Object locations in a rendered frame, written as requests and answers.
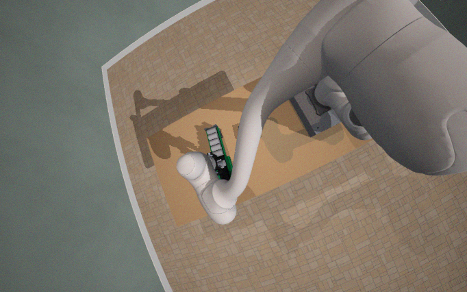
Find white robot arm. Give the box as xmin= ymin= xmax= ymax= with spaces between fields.
xmin=177 ymin=0 xmax=467 ymax=225

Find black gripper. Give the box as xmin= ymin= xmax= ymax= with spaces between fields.
xmin=207 ymin=152 xmax=224 ymax=176

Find grey cylinder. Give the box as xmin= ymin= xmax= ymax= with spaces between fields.
xmin=208 ymin=132 xmax=218 ymax=141
xmin=212 ymin=149 xmax=224 ymax=157
xmin=210 ymin=138 xmax=220 ymax=146
xmin=211 ymin=143 xmax=222 ymax=152
xmin=217 ymin=160 xmax=227 ymax=167
xmin=207 ymin=127 xmax=217 ymax=135

